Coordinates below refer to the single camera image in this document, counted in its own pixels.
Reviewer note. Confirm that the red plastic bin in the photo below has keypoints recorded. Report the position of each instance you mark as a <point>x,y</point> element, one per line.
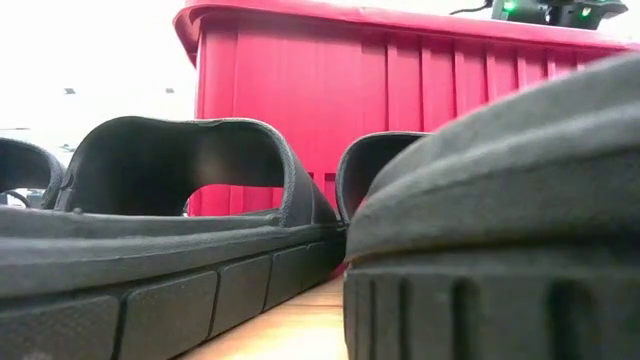
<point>300,75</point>

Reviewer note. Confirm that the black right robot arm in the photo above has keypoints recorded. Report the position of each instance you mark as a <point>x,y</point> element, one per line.
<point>565,14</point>

